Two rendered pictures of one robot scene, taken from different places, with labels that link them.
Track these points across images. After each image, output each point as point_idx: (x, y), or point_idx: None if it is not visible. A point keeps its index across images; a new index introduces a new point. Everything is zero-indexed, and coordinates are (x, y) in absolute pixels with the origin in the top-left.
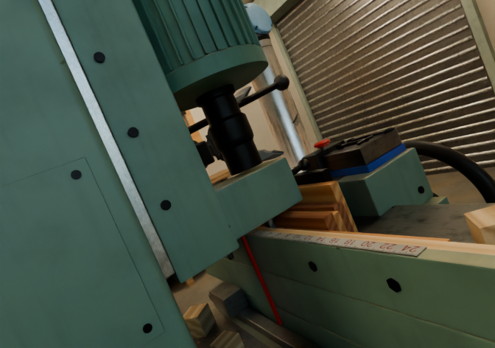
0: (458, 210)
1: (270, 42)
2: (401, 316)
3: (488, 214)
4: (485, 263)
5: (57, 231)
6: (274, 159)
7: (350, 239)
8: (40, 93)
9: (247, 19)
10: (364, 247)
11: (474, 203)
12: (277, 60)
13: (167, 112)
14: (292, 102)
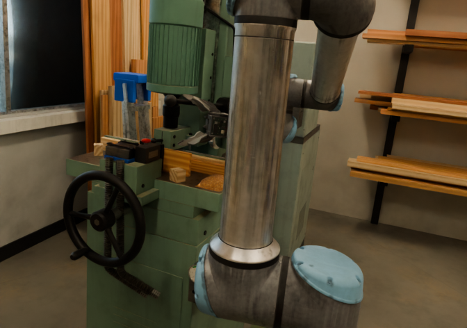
0: (99, 163)
1: (235, 29)
2: None
3: (99, 144)
4: (107, 135)
5: None
6: (160, 129)
7: (130, 140)
8: None
9: (147, 70)
10: (126, 138)
11: (92, 164)
12: (233, 64)
13: None
14: (226, 140)
